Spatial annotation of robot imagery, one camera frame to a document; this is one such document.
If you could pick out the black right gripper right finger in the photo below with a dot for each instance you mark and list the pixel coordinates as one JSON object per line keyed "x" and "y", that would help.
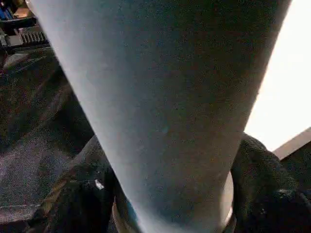
{"x": 267, "y": 194}

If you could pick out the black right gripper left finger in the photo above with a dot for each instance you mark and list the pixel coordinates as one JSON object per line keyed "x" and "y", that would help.
{"x": 80, "y": 194}

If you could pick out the white plastic table leg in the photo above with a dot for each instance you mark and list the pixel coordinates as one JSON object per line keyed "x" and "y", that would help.
{"x": 170, "y": 97}

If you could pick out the black plastic mat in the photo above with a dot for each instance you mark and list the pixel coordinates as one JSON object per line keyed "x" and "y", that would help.
{"x": 29, "y": 121}

